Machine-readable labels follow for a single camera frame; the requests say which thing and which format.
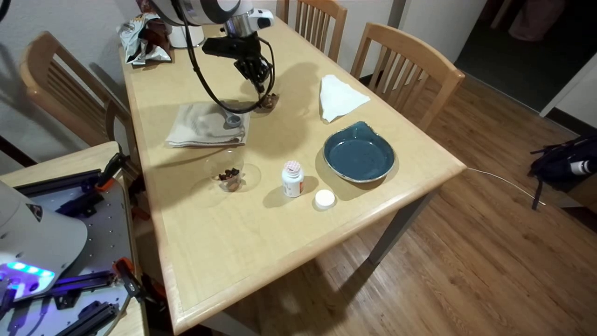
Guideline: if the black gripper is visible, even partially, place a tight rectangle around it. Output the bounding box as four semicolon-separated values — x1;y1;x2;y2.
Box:
231;52;277;99

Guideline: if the small brown pinecone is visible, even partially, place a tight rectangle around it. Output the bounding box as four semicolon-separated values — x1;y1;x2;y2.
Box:
212;162;261;194

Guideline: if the light blue measuring spoon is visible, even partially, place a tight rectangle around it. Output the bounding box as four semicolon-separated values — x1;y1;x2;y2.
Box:
220;110;248;130

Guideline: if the white paper napkin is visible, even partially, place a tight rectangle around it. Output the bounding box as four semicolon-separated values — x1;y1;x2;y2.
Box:
317;72;373;125

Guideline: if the grey folded towel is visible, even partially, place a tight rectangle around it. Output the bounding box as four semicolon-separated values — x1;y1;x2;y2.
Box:
164;100;251;149

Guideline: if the white cylindrical container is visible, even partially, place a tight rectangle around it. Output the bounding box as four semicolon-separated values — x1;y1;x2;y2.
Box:
167;22;207;50

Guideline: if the light wooden dining chair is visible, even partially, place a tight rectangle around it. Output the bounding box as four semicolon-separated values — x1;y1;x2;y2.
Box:
276;0;348;63
16;30;136;155
348;20;466;132

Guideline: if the white pill bottle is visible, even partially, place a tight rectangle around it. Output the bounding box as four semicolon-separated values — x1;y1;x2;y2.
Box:
279;158;305;199

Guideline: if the blue ceramic plate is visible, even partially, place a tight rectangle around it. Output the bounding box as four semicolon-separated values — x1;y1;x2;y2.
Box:
320;119;397;186

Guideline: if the white bottle cap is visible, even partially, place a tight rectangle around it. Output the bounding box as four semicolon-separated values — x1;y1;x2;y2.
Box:
311;186;337;211

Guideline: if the crumpled foil snack bag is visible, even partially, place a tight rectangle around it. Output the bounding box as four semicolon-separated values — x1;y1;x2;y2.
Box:
117;13;173;67

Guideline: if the black orange clamp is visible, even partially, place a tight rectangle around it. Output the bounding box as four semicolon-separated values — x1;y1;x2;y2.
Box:
95;151;136;196
109;255;156;310

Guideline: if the grey metal table leg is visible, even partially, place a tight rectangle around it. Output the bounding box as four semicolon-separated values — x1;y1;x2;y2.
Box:
337;188;436;306

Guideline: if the grey metal mounting plate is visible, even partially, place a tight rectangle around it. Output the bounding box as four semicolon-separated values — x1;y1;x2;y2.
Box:
24;179;136;336

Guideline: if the wooden robot cart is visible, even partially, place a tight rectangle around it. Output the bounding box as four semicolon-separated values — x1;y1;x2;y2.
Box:
0;138;151;336

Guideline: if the black clamp bar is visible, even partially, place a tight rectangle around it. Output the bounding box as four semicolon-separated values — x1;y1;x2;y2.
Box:
14;168;104;218
52;298;123;336

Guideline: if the pinkish cloth bundle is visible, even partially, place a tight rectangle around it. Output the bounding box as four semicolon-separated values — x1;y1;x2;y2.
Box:
509;0;567;43

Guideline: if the black backpack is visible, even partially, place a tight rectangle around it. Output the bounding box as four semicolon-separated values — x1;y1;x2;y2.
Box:
527;130;597;211

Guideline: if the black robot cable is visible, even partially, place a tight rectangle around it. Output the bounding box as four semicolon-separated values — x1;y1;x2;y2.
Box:
169;0;279;115

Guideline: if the white floor cable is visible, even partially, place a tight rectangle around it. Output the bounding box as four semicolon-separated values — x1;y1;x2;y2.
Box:
464;166;548;209

